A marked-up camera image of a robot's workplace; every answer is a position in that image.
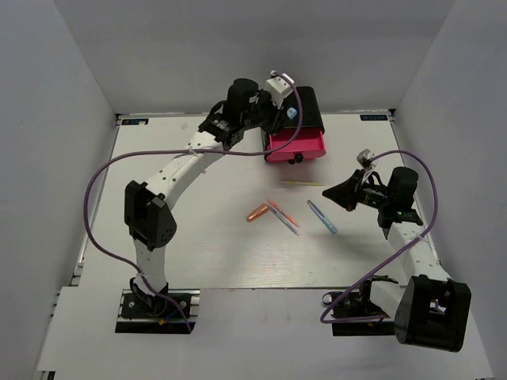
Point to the right corner label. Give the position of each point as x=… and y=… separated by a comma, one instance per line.
x=373, y=117

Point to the yellow pen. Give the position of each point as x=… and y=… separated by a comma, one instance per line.
x=302, y=183

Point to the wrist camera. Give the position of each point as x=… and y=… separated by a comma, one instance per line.
x=279, y=88
x=365, y=160

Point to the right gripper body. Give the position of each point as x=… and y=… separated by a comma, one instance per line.
x=372, y=195

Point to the corner label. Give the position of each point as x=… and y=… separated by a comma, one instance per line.
x=373, y=117
x=135, y=121

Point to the light blue pen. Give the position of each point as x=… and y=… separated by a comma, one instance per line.
x=323, y=219

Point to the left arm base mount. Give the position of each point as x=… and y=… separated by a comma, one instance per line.
x=135, y=317

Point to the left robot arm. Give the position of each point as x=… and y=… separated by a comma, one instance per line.
x=148, y=205

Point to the blue clear pen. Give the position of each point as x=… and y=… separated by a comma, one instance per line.
x=292, y=228

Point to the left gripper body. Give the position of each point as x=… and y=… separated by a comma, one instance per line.
x=264, y=112

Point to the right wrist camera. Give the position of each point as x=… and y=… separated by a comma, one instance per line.
x=365, y=160

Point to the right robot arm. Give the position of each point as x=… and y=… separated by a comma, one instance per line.
x=431, y=309

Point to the black drawer cabinet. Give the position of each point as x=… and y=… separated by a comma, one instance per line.
x=311, y=113

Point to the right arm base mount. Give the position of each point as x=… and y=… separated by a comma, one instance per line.
x=363, y=316

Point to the orange capsule eraser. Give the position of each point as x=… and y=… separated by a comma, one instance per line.
x=257, y=212

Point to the red clear pen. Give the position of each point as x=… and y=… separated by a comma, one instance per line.
x=282, y=212

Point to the left corner label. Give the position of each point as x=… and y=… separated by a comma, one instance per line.
x=135, y=121

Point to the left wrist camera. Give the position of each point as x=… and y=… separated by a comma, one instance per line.
x=279, y=88

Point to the blue capsule eraser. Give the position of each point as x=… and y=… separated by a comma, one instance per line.
x=291, y=113

